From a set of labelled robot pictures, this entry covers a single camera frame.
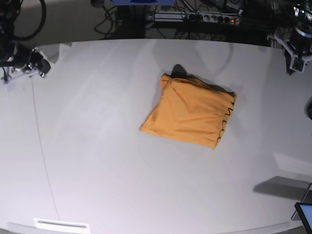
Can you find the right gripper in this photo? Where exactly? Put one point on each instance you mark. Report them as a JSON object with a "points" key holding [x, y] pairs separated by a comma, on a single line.
{"points": [[25, 58]]}

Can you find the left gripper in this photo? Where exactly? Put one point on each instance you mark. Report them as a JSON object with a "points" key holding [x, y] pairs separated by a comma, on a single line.
{"points": [[301, 42]]}

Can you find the orange T-shirt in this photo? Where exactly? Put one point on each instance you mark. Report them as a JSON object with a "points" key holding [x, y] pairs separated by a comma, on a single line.
{"points": [[190, 110]]}

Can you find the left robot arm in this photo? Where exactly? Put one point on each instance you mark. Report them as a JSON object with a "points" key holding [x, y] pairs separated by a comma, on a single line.
{"points": [[298, 12]]}

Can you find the dark round object right edge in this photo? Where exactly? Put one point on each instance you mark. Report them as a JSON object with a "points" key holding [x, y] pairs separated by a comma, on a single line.
{"points": [[308, 108]]}

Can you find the black triangular object on table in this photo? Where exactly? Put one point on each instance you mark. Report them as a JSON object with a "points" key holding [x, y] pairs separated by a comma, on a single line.
{"points": [[178, 72]]}

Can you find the white power strip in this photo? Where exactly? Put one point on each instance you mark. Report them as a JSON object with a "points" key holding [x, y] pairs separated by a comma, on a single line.
{"points": [[207, 17]]}

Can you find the tablet on stand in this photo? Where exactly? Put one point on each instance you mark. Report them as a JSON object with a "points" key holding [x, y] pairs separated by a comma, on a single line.
{"points": [[303, 210]]}

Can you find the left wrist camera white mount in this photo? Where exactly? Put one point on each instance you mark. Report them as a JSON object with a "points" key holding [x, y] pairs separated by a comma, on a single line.
{"points": [[301, 60]]}

